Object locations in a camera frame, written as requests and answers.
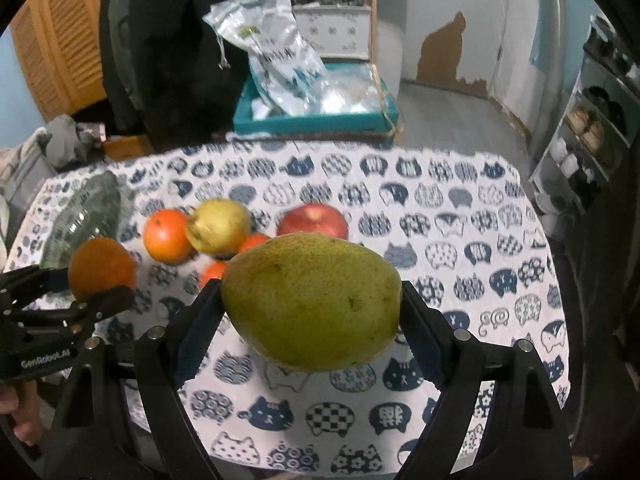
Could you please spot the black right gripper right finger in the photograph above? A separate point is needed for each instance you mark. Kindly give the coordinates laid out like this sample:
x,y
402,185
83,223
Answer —
x,y
525,436

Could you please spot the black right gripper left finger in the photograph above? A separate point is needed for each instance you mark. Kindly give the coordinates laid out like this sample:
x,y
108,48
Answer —
x,y
91,438

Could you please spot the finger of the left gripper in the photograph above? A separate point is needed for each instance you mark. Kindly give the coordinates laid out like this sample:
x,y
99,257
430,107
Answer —
x,y
25,285
104,305

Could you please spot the orange fruit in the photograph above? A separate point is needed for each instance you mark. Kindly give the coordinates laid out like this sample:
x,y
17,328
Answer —
x,y
164,237

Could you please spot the small tangerine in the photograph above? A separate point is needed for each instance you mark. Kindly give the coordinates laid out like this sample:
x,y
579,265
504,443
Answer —
x,y
213,271
252,241

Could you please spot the yellow pear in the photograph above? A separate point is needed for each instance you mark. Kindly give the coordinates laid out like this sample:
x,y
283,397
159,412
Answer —
x,y
218,227

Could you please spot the red apple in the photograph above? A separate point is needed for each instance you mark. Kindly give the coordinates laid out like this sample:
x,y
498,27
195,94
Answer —
x,y
314,218

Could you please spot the person's left hand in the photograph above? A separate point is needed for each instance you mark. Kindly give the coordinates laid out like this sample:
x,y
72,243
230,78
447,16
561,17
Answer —
x,y
21,402

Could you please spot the green glass bowl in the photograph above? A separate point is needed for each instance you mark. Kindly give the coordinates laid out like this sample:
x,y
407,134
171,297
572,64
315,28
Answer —
x,y
93,211

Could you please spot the pile of grey clothes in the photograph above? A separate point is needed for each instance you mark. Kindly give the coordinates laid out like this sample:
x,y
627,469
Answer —
x,y
62,144

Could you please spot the black hanging coat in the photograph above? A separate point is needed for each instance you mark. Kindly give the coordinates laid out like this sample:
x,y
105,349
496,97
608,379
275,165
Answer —
x,y
165,72

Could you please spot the wooden louvered wardrobe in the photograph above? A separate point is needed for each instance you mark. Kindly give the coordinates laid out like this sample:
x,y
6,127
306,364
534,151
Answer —
x,y
57,45

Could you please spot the teal storage box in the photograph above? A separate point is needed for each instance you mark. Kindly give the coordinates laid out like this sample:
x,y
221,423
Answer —
x,y
254,116

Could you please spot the shoe rack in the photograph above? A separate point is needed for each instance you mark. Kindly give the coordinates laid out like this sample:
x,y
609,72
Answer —
x,y
597,125

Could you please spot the clear plastic bag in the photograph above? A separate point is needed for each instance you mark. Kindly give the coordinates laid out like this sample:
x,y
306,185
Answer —
x,y
351,89

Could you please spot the white printed plastic bag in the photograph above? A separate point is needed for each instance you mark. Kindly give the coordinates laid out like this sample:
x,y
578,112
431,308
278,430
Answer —
x,y
285,68

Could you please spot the white patterned storage box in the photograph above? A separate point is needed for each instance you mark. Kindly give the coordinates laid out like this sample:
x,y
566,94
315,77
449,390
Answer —
x,y
336,32

